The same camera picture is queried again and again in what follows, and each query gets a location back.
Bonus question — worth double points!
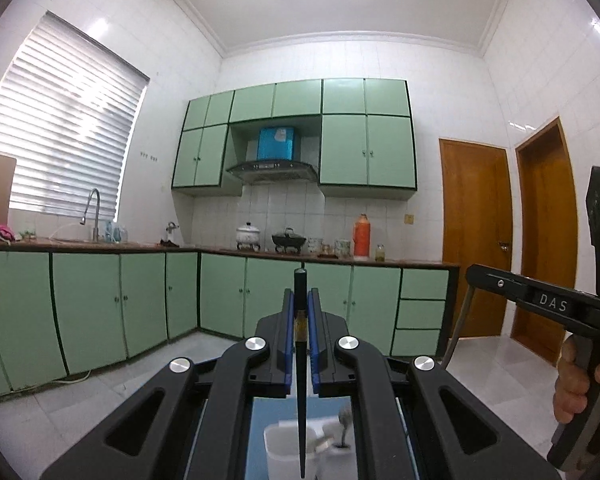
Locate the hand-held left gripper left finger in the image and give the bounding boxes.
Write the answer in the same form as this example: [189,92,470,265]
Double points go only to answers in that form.
[40,287,297,480]

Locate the small steel spoon figure handle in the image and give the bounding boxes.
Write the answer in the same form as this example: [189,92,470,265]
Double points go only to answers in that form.
[334,409,354,450]

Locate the white power cord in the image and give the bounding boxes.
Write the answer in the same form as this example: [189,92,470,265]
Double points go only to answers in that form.
[50,370,92,386]

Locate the wooden door with handle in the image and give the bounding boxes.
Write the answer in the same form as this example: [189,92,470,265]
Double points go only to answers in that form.
[439,138,512,338]

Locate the white window blinds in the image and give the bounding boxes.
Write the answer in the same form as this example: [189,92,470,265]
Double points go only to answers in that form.
[0,10,150,216]

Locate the blue film hood chimney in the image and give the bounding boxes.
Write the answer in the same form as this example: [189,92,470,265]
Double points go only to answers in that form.
[257,127,296,162]

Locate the person's right hand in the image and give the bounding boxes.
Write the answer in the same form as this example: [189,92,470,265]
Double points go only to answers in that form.
[554,335,600,425]

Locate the black wok with lid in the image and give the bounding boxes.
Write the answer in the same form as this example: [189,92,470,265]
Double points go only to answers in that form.
[272,228,307,254]

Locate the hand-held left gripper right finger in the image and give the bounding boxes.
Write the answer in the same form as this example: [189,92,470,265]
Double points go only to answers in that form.
[307,288,561,480]

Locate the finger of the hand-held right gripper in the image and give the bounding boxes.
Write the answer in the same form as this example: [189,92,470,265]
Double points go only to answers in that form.
[466,263,534,314]

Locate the steel kitchen faucet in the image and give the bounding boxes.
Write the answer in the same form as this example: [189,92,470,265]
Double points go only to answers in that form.
[80,188,102,242]

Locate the range hood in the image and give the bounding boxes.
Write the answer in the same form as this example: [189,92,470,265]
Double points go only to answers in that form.
[225,160,318,184]

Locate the blue tablecloth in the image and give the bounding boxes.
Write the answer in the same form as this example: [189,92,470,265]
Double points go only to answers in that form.
[247,396,421,480]

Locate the green lower kitchen cabinets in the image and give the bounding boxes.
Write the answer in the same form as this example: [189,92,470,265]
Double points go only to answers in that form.
[0,245,461,401]

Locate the black chopstick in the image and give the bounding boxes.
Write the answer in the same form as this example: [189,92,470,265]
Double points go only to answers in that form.
[293,268,309,478]

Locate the orange thermos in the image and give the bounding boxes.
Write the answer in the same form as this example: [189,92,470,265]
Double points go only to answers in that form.
[353,213,371,261]

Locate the white plastic utensil container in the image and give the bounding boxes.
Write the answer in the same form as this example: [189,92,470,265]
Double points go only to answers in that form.
[263,424,322,480]
[319,421,357,480]

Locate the green upper wall cabinets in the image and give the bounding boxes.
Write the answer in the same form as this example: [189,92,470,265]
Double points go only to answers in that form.
[171,78,418,197]

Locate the white cooking pot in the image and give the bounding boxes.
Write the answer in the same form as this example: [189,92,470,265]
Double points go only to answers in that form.
[236,222,260,251]

